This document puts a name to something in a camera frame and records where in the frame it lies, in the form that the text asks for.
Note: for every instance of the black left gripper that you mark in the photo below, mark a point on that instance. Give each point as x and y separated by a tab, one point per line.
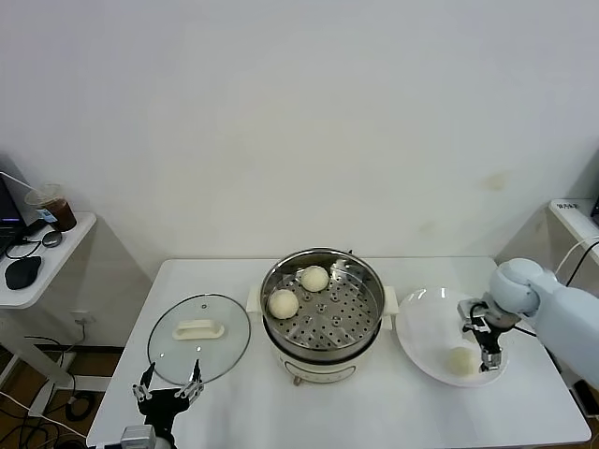
161	404

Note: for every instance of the cream electric cooker base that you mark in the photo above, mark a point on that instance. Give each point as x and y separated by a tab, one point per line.
318	369

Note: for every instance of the black computer mouse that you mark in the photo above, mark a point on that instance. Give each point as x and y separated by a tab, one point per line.
23	272

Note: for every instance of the white printed label box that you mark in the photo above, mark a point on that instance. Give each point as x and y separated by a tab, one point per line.
567	205

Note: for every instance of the white round plate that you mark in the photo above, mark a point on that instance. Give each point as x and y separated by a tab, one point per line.
430	327

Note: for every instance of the white wall socket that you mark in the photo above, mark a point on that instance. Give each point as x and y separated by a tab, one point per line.
84	319

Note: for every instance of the iced coffee plastic cup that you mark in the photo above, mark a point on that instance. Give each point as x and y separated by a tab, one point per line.
65	217

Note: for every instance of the black laptop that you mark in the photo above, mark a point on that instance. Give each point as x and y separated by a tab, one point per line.
9	220

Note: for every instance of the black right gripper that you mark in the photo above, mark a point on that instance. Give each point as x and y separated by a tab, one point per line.
489	341

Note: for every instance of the white steamed baozi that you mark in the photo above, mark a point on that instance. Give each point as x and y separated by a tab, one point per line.
313	278
283	304
463	361

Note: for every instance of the steel perforated steamer basket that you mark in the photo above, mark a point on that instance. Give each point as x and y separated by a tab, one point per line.
346	308

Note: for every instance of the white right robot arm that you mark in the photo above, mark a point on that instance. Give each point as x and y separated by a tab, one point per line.
561	308

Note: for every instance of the white side table with laptop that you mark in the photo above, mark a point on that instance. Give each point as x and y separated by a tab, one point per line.
56	271

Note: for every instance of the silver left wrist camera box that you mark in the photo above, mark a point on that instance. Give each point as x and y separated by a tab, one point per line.
138	437

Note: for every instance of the clear cup with blue label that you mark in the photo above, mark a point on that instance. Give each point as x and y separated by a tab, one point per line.
39	203

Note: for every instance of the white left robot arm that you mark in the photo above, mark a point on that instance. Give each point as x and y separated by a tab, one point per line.
165	442

